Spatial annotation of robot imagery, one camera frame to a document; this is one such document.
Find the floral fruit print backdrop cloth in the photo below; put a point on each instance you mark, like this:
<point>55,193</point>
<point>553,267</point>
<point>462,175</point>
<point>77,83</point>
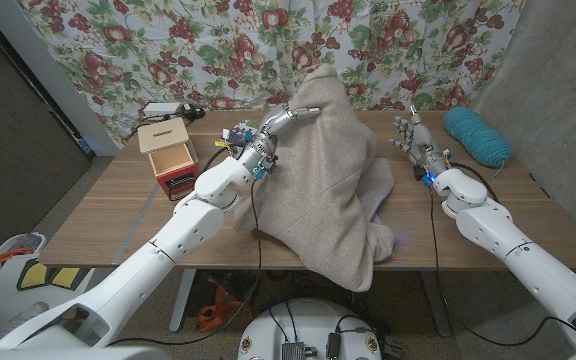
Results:
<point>193,50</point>

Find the grey concrete-look side panel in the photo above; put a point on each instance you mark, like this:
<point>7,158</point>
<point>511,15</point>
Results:
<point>558,100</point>

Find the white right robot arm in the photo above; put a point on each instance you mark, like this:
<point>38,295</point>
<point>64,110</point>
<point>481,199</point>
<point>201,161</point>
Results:
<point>518,255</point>

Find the white table leg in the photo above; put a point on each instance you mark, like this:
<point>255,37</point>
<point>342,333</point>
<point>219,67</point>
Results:
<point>183,300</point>

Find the grey heatsink module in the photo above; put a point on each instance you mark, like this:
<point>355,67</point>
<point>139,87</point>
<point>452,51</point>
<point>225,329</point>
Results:
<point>293,351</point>

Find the dark table leg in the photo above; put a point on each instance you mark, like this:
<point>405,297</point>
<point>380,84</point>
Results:
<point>435,300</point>

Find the white power adapter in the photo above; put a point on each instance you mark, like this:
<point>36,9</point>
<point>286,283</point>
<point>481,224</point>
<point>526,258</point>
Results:
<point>162,109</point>

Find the white corner post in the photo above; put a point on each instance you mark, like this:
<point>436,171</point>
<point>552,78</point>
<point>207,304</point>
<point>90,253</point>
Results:
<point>53,80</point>

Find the wooden drawer box red base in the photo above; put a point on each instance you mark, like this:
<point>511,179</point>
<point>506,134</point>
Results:
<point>165,150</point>

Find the white robot torso edge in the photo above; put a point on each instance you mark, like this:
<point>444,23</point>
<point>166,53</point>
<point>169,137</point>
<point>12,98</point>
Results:
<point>68,354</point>

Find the white sneaker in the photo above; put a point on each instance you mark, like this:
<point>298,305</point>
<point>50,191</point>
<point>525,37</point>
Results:
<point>23,316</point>

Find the yellow black floor item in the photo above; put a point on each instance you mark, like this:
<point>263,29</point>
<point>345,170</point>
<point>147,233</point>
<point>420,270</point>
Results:
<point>33,275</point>

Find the beige wool coat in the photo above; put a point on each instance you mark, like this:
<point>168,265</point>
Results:
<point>318,190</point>

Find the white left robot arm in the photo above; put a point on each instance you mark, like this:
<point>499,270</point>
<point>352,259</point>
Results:
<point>133,280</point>

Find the black connector module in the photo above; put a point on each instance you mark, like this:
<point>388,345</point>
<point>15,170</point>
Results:
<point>333,346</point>

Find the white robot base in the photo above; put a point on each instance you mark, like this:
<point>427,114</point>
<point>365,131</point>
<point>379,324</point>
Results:
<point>313,325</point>

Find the black plug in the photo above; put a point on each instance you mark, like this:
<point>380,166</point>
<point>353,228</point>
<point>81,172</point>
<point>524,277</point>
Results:
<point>194,112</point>

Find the colourful printed package box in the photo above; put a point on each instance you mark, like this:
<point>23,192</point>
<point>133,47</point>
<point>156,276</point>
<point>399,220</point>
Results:
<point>238,134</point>

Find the dark grey partition panel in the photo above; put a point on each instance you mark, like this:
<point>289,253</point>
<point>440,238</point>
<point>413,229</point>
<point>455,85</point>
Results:
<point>13,150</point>

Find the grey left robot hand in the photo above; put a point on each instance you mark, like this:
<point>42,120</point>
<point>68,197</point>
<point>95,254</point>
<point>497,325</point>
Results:
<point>274,125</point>

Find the teal yarn skein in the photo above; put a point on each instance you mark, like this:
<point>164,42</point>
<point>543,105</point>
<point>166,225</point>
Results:
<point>478,135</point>

